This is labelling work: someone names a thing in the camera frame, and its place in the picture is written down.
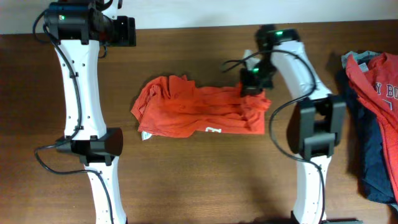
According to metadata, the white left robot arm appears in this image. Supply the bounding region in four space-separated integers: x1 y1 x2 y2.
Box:
40 0 136 224

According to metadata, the orange red t-shirt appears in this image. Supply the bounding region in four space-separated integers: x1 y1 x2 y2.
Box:
131 75 271 138

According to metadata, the navy blue garment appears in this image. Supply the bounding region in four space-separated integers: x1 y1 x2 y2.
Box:
337 67 396 205

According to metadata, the grey garment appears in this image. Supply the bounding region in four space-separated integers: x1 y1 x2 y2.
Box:
341 51 381 72

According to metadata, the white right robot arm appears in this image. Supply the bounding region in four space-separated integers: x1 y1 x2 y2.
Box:
241 24 346 223

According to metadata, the red printed t-shirt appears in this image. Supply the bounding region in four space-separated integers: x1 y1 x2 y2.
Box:
345 52 397 203

